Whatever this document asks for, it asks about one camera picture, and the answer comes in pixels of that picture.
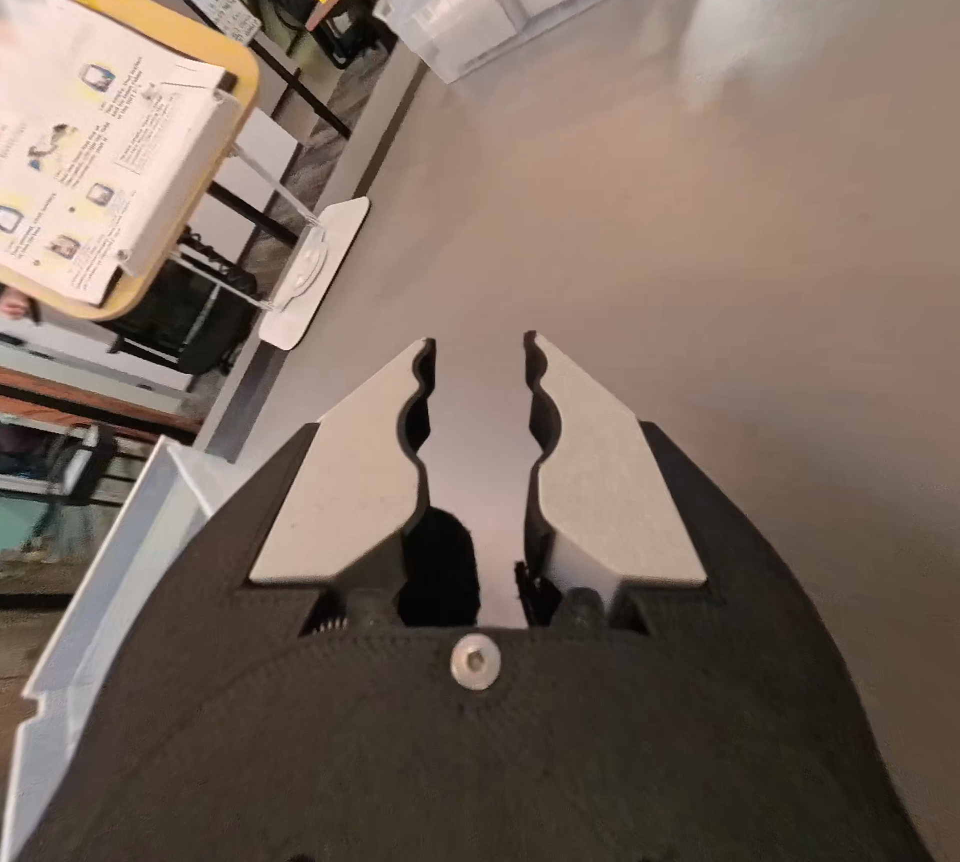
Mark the round wooden table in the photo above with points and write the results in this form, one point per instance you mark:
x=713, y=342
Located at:
x=176, y=29

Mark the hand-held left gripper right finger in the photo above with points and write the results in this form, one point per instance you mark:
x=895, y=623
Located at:
x=607, y=487

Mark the printed instruction sheet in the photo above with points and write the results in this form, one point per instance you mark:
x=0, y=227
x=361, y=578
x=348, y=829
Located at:
x=90, y=164

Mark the clear acrylic document stand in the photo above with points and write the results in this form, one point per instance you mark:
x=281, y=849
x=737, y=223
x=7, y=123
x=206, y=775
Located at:
x=315, y=277

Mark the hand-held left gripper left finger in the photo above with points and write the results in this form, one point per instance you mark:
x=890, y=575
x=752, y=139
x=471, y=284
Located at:
x=345, y=487

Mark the black fabric bag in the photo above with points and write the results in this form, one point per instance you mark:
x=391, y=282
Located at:
x=187, y=322

